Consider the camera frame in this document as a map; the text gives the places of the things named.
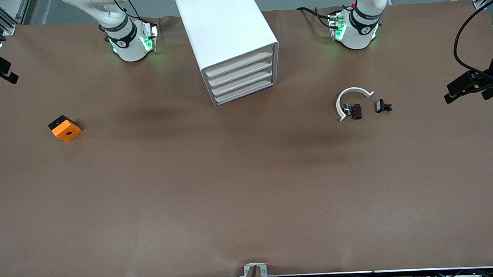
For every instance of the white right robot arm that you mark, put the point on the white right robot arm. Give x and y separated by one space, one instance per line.
128 46

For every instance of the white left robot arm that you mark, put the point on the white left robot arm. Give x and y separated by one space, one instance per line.
356 33

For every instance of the orange and black square block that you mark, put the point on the orange and black square block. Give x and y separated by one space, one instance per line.
67 131

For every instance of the small black clip part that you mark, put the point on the small black clip part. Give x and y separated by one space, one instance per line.
380 106

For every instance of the dark brown small component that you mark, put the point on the dark brown small component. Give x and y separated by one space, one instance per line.
356 111

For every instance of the grey metal bracket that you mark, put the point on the grey metal bracket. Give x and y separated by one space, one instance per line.
262 269

